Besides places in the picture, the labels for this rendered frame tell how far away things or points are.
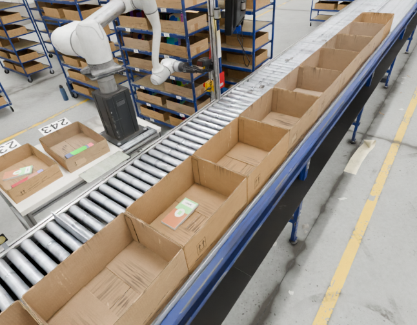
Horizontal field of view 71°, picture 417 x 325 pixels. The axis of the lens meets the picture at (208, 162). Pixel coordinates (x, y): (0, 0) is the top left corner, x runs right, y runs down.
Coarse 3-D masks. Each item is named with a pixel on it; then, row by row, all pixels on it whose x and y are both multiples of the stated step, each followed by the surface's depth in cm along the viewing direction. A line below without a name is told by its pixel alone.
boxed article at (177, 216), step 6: (186, 198) 131; (180, 204) 128; (186, 204) 127; (192, 204) 127; (198, 204) 127; (174, 210) 125; (180, 210) 125; (186, 210) 125; (192, 210) 125; (168, 216) 123; (174, 216) 123; (180, 216) 123; (186, 216) 122; (162, 222) 122; (168, 222) 120; (174, 222) 120; (180, 222) 120; (174, 228) 118
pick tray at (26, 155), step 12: (24, 144) 187; (0, 156) 179; (12, 156) 184; (24, 156) 190; (36, 156) 192; (0, 168) 181; (12, 168) 183; (36, 168) 181; (48, 168) 166; (0, 180) 175; (12, 180) 174; (36, 180) 163; (48, 180) 168; (12, 192) 155; (24, 192) 160
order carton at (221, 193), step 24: (192, 168) 135; (216, 168) 125; (168, 192) 126; (192, 192) 135; (216, 192) 134; (240, 192) 116; (144, 216) 118; (192, 216) 124; (216, 216) 105; (192, 240) 96; (216, 240) 112; (192, 264) 102
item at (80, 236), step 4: (52, 212) 144; (56, 216) 141; (56, 220) 147; (60, 220) 141; (60, 224) 147; (64, 224) 141; (68, 224) 136; (68, 228) 140; (72, 228) 134; (72, 232) 139; (76, 232) 134; (76, 236) 139; (80, 236) 133; (84, 236) 130; (80, 240) 138; (84, 240) 133
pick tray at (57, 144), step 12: (60, 132) 201; (72, 132) 207; (84, 132) 209; (96, 132) 192; (48, 144) 198; (60, 144) 201; (72, 144) 199; (84, 144) 198; (96, 144) 182; (60, 156) 190; (72, 156) 173; (84, 156) 178; (96, 156) 185; (72, 168) 176
